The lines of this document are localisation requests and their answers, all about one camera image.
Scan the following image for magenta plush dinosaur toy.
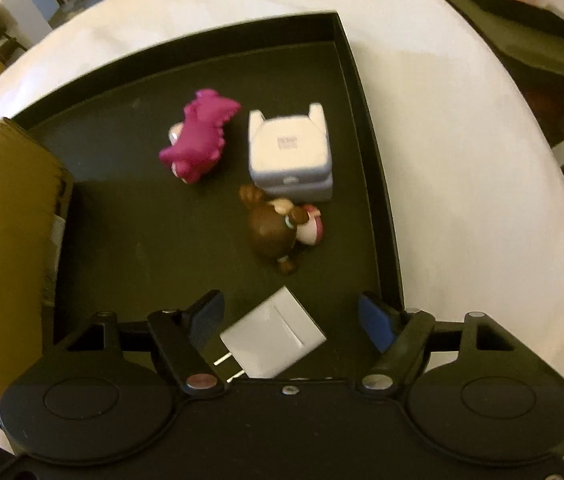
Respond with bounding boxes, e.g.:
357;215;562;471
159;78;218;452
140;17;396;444
158;88;242;184

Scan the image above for black shallow tray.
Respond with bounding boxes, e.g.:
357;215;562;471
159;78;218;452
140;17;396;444
12;10;408;381

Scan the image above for brown animal figurine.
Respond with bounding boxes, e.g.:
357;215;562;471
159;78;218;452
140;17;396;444
238;185;324;276

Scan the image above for brown cardboard box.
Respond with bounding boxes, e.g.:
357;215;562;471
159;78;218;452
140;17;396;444
0;117;75;408

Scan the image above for olive green chair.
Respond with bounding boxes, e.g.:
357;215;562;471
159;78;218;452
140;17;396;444
397;0;564;81

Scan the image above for white cube toy with ears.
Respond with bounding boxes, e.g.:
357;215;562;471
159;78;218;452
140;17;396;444
248;102;335;202

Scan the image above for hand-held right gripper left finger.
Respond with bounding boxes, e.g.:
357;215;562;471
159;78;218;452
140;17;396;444
52;289;229;401

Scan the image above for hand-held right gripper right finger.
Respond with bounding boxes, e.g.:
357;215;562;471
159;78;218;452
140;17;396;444
356;292;523;401

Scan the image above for white power adapter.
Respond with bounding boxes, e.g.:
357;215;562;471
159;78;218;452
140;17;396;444
212;286;327;381

